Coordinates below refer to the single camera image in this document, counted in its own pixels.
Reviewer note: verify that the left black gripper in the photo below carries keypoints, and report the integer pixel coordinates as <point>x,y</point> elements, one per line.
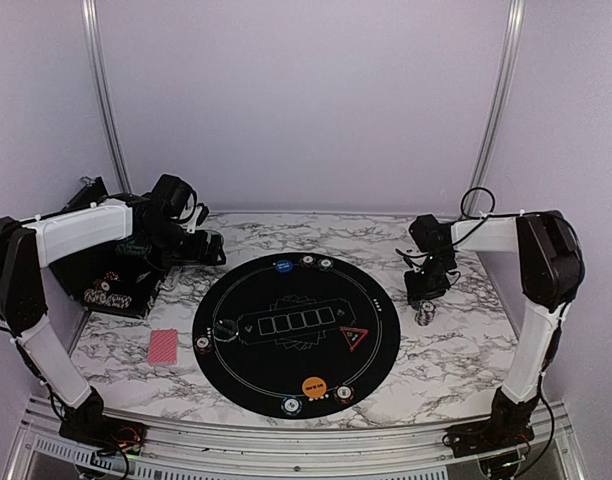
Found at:
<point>195,255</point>

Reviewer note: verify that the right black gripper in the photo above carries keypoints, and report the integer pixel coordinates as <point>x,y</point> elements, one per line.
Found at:
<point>417,293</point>

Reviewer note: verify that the red black triangle all-in marker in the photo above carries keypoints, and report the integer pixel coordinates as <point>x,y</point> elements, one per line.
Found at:
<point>353,336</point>

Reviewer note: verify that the red playing card deck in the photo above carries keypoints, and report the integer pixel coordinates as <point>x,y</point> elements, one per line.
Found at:
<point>162,349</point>

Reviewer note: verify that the red chip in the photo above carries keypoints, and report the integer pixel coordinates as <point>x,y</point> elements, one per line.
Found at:
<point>307,261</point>
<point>203,345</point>
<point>344,394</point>

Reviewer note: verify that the green chip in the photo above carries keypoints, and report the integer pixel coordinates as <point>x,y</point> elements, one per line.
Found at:
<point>325,264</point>

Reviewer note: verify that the blue small blind button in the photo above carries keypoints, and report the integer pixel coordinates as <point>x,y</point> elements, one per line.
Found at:
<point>283,266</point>

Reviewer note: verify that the orange big blind button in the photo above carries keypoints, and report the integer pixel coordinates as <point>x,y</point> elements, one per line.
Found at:
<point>314,388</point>

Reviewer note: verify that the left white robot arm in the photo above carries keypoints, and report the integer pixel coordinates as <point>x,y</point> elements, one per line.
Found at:
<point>28,246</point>

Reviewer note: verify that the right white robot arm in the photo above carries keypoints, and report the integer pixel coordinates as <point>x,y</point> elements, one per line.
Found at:
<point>551,271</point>

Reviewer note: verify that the black poker chip case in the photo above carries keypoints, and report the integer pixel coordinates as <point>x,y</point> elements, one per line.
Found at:
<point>119,277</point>

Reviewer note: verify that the clear round dealer button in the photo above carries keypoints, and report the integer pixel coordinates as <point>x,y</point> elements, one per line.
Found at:
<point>225,330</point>

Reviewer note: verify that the round black poker mat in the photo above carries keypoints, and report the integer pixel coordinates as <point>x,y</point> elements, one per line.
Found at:
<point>289,330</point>

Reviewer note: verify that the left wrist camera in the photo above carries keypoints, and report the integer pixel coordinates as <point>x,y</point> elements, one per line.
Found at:
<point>176,197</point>

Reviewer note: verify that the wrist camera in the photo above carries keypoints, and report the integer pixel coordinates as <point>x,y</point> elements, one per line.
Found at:
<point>176,197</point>
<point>426,233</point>

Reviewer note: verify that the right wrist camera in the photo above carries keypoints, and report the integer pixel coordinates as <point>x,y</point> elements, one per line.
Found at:
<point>426,233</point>

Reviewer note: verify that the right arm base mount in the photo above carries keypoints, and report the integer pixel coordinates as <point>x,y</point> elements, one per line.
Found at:
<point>483,436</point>

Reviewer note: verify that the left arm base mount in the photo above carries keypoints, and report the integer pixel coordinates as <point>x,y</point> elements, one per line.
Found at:
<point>111,435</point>

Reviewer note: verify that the left aluminium frame post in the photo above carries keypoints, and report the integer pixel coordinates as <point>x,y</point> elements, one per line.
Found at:
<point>102,91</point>

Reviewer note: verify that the aluminium frame post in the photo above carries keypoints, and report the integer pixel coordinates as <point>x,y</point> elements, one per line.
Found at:
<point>102,91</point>
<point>501,91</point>

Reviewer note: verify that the front aluminium rail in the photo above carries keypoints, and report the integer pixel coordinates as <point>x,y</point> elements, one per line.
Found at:
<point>176,449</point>

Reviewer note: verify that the right aluminium frame post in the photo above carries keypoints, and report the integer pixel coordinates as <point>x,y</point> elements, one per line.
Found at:
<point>501,91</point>

